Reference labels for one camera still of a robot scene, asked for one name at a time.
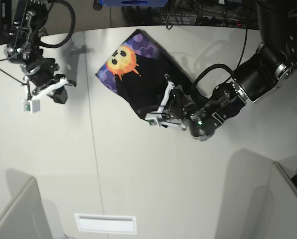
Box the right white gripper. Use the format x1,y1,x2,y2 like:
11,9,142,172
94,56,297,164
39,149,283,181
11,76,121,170
31,77,76,104

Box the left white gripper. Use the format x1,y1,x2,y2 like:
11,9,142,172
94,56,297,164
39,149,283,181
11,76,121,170
137,73,187,131

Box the black T-shirt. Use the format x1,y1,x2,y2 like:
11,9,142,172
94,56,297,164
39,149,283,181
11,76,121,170
96,29,207,114

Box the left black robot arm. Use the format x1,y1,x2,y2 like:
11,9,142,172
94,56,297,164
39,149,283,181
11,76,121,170
138,0,297,141

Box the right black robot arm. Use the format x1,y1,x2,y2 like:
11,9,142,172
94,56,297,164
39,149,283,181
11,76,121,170
4,0,76,104

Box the blue box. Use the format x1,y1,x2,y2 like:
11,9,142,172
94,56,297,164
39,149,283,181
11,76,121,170
99,0,168,7

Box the black power strip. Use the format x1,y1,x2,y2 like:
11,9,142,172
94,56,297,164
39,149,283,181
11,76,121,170
200,17,242,28

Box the white label plate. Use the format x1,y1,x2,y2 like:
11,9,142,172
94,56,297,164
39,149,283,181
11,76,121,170
75,213,137,234

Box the left beige partition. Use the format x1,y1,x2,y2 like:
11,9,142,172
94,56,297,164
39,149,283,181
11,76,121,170
0,169,53,239

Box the beige partition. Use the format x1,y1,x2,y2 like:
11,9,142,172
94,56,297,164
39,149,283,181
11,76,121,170
0,169,53,239
247,161,297,239

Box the right beige partition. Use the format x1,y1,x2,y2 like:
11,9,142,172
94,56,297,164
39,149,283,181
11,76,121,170
247,161,297,239

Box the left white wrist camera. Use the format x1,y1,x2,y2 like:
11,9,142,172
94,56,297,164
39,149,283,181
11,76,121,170
145,112,163,127

